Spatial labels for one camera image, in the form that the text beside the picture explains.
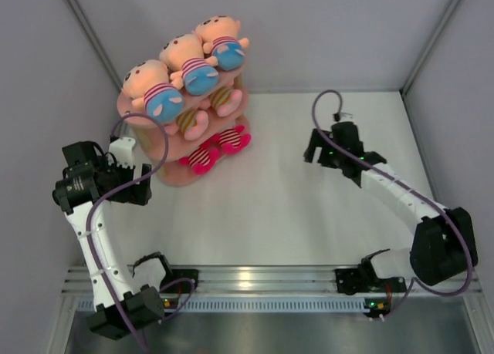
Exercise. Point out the white panda plush pink limbs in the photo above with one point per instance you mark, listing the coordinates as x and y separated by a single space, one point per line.
201 160

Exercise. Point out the peach boy plush striped shirt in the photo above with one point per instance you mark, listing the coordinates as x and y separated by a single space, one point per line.
220 38

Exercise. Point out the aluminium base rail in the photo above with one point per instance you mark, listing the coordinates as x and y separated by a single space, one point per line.
238 280

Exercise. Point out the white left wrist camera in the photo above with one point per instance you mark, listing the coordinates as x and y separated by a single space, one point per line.
121 150

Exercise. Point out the pink hippo plush striped shirt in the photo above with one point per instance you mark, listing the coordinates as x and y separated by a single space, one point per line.
190 124

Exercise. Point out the grey left frame post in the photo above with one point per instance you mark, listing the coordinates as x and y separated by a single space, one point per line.
97 46

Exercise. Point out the peach boy plush blue shorts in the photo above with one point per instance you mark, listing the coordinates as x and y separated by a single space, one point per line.
150 89

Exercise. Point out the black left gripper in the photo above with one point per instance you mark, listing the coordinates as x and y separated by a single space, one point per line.
138 196

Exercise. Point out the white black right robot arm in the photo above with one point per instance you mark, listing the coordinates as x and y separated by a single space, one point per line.
442 241

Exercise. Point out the peach boy plush blue pants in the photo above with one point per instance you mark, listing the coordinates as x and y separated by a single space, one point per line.
185 59

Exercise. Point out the grey aluminium frame post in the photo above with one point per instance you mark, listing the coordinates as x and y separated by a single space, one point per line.
444 20

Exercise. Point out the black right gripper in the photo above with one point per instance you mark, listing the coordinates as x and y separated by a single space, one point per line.
316 140

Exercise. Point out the pink three-tier wooden shelf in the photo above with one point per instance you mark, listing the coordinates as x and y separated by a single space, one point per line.
152 143

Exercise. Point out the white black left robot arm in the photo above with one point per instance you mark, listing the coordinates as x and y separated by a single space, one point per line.
126 298

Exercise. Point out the white panda plush yellow glasses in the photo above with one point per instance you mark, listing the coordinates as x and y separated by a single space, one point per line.
233 140

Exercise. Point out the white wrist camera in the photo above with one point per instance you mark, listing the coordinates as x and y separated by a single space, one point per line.
121 150
341 116

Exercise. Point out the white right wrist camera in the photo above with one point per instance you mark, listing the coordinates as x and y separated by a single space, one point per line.
341 116

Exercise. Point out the white slotted cable duct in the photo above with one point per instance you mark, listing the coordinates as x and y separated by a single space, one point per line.
203 304

